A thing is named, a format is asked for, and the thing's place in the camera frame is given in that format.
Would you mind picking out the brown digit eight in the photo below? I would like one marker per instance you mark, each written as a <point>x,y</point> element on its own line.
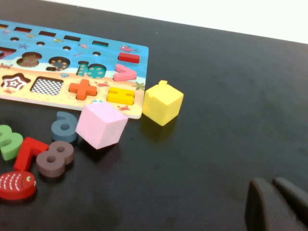
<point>68,154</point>

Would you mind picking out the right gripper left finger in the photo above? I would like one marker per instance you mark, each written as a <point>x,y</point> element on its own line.
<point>264,209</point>

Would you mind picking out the orange plus sign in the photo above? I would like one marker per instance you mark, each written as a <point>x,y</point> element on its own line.
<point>83,89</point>

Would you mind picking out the colourful wooden puzzle board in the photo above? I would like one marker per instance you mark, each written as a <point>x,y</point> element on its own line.
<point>110,48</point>

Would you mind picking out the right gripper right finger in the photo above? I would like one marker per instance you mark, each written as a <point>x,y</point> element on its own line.
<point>294,199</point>

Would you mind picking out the yellow cube with peg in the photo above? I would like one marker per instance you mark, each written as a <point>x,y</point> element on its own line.
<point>161,106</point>

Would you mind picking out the light pink wooden cube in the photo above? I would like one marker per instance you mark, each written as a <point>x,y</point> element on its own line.
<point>101,125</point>

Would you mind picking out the yellow equals sign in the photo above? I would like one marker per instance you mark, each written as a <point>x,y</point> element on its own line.
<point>120,96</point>

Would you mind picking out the pink greater-than sign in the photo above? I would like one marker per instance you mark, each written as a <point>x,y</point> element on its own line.
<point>127,74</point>

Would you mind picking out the blue-grey digit nine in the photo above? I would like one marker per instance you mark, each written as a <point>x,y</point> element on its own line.
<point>56,134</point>

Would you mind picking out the red digit seven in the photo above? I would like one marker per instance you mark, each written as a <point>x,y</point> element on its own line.
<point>26,154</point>

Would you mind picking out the red minus bar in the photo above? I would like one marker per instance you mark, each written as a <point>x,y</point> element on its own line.
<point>128,57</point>

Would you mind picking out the red wooden fish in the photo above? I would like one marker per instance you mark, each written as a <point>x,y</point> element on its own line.
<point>14,185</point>

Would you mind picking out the green digit three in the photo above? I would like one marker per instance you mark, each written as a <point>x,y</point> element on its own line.
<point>12,149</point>

